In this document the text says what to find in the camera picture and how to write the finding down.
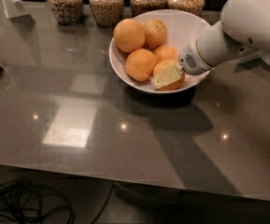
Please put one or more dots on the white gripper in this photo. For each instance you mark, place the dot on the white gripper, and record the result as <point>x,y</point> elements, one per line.
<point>189,61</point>

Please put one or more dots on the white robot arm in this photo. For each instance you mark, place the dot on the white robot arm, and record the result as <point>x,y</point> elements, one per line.
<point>242,33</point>

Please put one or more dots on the small middle orange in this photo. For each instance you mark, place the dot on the small middle orange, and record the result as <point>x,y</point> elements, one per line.
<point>166,52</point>

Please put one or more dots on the glass jar far left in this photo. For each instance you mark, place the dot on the glass jar far left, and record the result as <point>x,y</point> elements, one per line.
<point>67,11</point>

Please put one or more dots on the white angled stand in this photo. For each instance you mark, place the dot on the white angled stand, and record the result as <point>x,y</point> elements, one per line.
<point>14,8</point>

